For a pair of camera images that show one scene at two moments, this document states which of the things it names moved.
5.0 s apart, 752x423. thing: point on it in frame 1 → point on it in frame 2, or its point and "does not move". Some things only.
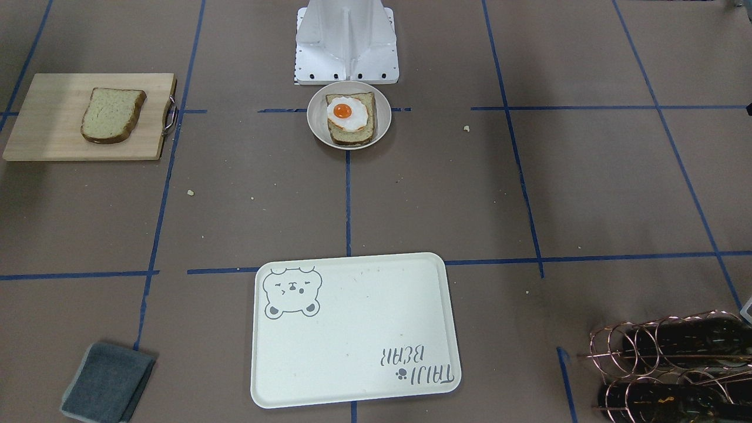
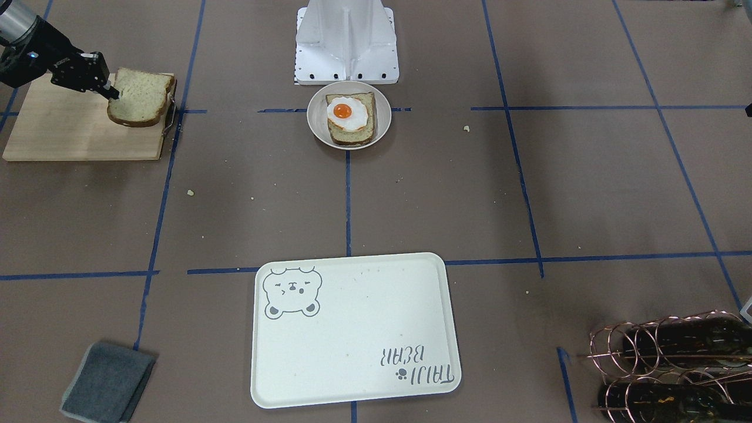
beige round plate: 318,117 does not move
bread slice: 110,114 → 143,99
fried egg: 348,114 does not move
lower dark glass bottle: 644,402 does not move
